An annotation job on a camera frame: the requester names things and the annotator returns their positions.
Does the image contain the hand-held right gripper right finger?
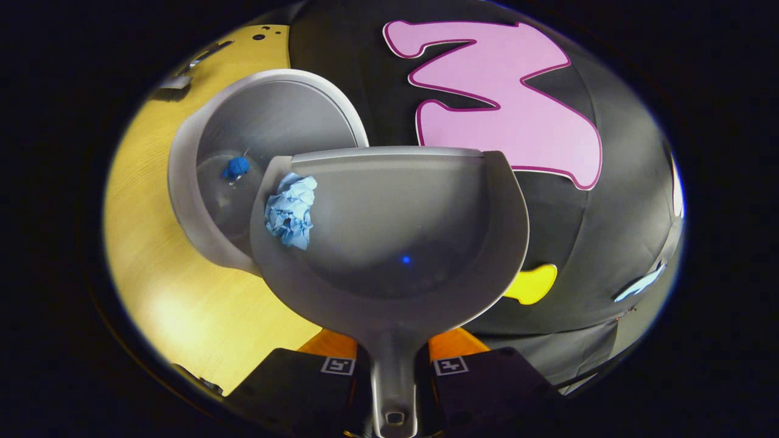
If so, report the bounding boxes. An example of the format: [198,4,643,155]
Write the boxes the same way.
[417,328,564,438]

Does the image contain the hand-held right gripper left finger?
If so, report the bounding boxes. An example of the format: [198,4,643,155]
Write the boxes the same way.
[228,328,373,438]

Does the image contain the grey dustpan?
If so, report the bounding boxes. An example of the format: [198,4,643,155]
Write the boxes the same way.
[250,146,530,438]

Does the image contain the light blue paper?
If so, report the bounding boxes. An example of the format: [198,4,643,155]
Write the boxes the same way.
[264,173,318,251]

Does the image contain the dark blue paper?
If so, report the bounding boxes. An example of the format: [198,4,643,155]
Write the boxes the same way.
[220,156,251,183]

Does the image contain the grey ribbed garbage bin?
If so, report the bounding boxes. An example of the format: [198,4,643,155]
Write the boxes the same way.
[168,68,370,277]

